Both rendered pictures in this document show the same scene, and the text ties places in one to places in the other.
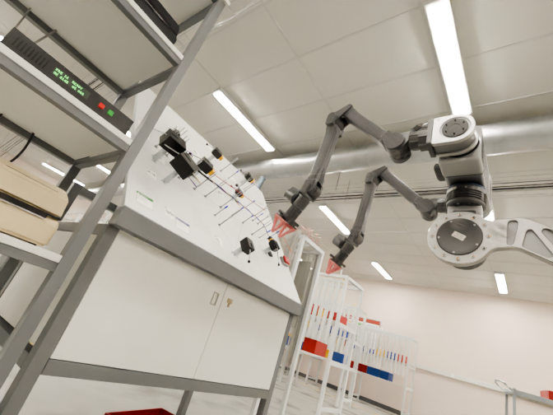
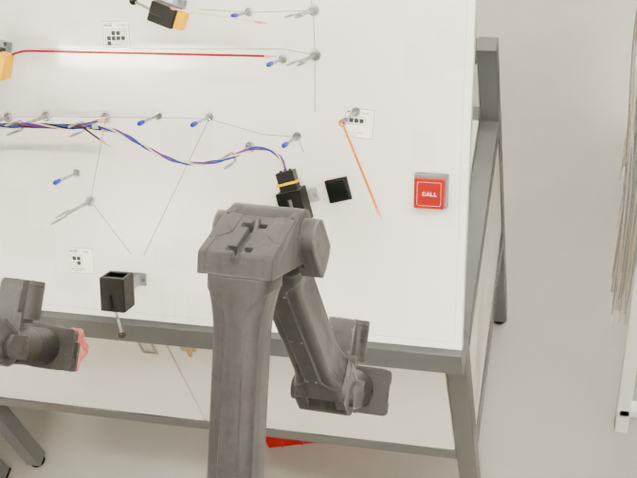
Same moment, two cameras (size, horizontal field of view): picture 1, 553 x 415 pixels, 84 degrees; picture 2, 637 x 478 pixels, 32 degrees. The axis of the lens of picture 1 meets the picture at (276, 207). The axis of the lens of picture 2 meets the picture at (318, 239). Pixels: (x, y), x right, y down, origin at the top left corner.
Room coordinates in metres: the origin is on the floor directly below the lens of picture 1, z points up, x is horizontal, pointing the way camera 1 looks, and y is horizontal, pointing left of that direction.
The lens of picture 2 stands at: (1.36, -1.16, 2.52)
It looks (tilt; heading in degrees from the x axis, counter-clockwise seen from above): 53 degrees down; 71
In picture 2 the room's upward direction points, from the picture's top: 15 degrees counter-clockwise
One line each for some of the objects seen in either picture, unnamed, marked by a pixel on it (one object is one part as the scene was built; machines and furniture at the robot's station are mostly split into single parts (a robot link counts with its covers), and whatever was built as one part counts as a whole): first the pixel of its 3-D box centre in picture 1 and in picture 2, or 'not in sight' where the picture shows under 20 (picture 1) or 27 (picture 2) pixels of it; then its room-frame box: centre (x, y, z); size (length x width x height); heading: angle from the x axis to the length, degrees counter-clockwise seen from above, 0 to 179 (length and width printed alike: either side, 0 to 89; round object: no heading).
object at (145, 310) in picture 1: (159, 311); (62, 360); (1.22, 0.29, 0.60); 0.55 x 0.02 x 0.39; 138
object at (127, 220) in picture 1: (233, 276); (150, 322); (1.41, 0.09, 0.83); 1.18 x 0.05 x 0.06; 138
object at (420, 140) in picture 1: (423, 139); not in sight; (0.89, -0.44, 1.45); 0.09 x 0.08 x 0.12; 136
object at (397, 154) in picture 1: (400, 146); not in sight; (0.94, -0.38, 1.43); 0.10 x 0.05 x 0.09; 46
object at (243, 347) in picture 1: (249, 340); (313, 388); (1.63, -0.08, 0.60); 0.55 x 0.03 x 0.39; 138
